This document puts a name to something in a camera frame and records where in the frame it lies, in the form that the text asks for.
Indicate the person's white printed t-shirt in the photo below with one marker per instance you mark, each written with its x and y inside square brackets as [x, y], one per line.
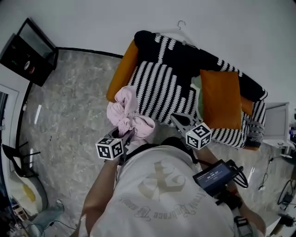
[162, 194]

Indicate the white yellow bag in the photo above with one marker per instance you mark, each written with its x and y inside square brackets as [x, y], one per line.
[27, 192]

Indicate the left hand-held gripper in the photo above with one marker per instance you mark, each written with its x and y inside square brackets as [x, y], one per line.
[108, 149]

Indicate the black cabinet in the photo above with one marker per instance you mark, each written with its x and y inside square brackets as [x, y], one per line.
[30, 53]

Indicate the black white striped blanket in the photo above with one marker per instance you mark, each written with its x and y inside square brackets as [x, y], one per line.
[175, 76]

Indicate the pink cloth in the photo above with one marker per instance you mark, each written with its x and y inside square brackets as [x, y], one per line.
[129, 115]

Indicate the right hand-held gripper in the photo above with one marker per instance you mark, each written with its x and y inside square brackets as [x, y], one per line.
[198, 136]

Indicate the black chair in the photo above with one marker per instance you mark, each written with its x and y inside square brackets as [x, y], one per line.
[20, 159]

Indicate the white side table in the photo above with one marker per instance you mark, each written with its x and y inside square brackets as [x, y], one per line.
[277, 125]

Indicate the white clothes hanger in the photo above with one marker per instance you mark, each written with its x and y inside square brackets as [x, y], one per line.
[182, 37]

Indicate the person's right forearm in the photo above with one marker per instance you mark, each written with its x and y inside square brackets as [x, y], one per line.
[245, 208]

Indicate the grey knitted cloth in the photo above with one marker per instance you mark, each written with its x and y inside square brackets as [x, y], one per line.
[255, 134]

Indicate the grey green cloth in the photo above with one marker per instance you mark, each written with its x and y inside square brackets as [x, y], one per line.
[47, 216]

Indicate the light green cloth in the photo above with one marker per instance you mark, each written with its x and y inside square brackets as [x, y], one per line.
[198, 97]

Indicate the orange sofa seat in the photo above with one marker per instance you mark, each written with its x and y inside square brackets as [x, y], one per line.
[122, 69]

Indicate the orange cushion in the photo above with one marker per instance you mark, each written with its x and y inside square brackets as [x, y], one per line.
[220, 99]

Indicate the black screen device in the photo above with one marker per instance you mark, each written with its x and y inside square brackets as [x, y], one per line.
[213, 177]

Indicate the person's left forearm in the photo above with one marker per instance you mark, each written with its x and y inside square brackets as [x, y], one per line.
[99, 185]

